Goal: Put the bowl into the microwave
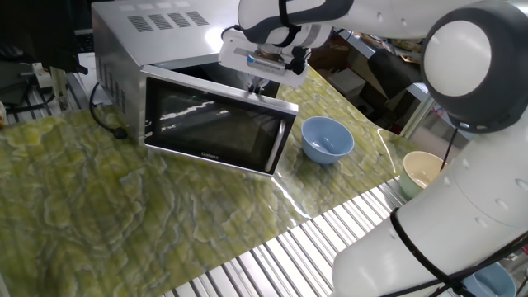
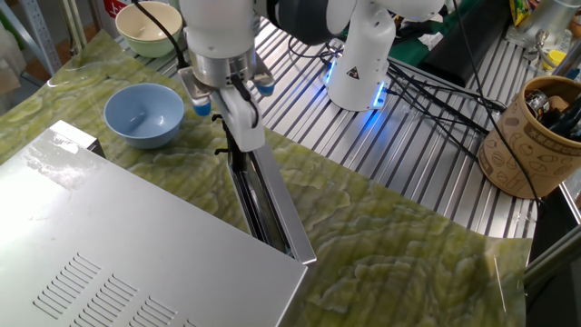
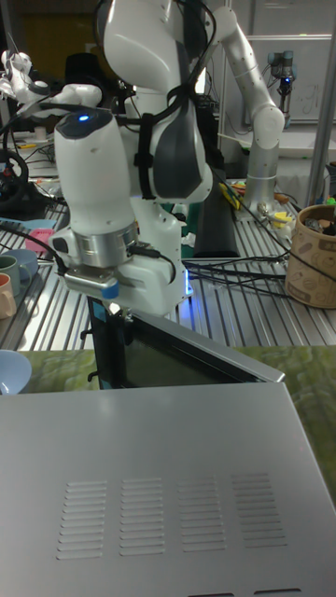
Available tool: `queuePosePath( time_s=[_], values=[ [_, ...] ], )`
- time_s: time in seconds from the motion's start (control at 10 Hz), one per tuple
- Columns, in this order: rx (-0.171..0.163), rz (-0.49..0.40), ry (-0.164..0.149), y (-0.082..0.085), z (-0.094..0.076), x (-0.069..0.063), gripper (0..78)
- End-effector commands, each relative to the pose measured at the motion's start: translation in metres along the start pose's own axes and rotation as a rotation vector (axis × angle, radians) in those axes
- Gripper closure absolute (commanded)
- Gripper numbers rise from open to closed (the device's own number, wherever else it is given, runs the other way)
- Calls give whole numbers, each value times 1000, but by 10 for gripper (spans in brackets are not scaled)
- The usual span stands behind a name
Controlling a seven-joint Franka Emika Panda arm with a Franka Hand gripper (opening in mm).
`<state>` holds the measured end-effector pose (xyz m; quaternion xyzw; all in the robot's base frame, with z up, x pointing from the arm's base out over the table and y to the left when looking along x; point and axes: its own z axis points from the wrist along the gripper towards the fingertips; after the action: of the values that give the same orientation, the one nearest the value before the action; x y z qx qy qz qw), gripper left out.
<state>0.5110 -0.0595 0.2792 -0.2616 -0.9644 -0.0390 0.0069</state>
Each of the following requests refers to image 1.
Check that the grey workbench edge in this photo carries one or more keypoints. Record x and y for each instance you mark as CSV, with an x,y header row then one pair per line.
x,y
356,43

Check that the light blue bowl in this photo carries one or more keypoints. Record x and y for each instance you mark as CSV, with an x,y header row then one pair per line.
x,y
326,142

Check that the light blue cup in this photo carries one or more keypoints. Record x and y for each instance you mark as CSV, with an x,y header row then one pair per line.
x,y
491,282

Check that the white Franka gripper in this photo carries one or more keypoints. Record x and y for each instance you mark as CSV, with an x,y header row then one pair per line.
x,y
231,53

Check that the cream and green bowl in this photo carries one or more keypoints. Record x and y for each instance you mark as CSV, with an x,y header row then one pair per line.
x,y
416,173

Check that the white power strip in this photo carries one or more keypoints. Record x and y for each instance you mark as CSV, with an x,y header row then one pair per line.
x,y
41,74

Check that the black keyboard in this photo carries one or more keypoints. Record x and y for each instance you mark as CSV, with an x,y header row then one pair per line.
x,y
84,41

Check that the silver table leg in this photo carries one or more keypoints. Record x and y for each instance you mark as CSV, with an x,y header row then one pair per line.
x,y
416,117

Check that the short aluminium post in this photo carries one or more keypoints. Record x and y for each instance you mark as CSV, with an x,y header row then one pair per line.
x,y
59,88

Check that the silver microwave oven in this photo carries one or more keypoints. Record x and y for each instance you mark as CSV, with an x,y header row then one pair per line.
x,y
165,33

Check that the large black box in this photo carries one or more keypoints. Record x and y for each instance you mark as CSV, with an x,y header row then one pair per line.
x,y
37,33

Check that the white paper sheet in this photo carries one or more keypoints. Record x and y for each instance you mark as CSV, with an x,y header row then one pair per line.
x,y
88,74

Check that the green marble pattern mat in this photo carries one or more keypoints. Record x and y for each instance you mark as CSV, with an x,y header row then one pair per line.
x,y
123,206

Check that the grey cardboard box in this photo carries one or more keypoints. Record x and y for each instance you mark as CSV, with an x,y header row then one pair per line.
x,y
346,84

